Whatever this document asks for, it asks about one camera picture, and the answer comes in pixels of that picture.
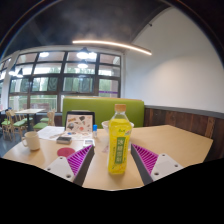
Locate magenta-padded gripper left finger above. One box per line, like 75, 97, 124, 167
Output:
44, 143, 95, 187

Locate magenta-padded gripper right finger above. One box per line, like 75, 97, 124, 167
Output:
130, 143, 184, 186

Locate yellow drink bottle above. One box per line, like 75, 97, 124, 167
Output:
107, 103, 133, 175

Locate small white device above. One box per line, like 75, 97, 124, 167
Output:
82, 138, 96, 148

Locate small dark box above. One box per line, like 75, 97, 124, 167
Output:
55, 135, 73, 145

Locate white paper sheets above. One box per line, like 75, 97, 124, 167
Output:
37, 125, 66, 141

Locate white ribbed mug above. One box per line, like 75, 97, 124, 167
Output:
21, 130, 41, 152

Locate green upholstered bench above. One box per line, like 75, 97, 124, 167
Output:
61, 96, 145, 129

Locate light wooden dining table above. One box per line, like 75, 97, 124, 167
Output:
14, 108, 46, 132

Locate group of green-seated wooden chairs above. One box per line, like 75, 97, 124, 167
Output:
0, 109, 56, 139

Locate group of pendant lamps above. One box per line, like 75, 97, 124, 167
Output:
8, 46, 98, 79

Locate long linear ceiling light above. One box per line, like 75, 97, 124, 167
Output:
72, 39, 153, 56

